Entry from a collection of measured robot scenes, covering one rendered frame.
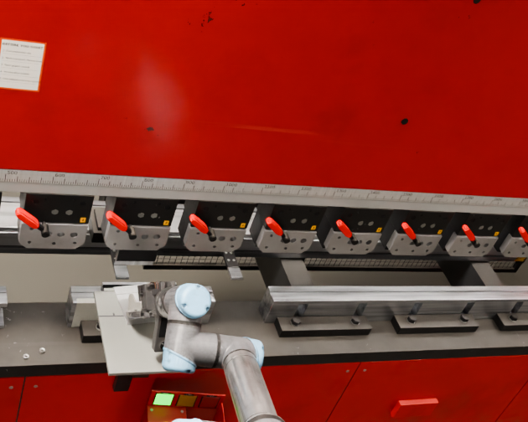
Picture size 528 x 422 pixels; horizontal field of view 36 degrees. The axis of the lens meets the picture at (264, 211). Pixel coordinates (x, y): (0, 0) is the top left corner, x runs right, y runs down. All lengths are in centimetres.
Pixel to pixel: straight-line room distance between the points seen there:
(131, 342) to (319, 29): 88
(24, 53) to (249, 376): 78
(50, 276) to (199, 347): 184
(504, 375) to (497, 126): 105
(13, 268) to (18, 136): 186
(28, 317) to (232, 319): 57
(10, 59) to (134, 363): 79
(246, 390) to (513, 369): 142
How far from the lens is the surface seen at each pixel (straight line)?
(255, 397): 162
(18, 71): 167
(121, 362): 200
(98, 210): 232
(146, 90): 172
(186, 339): 178
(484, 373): 283
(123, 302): 212
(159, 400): 220
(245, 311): 239
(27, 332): 218
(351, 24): 178
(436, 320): 264
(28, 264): 360
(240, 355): 176
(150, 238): 199
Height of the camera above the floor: 253
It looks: 37 degrees down
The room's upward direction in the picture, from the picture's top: 22 degrees clockwise
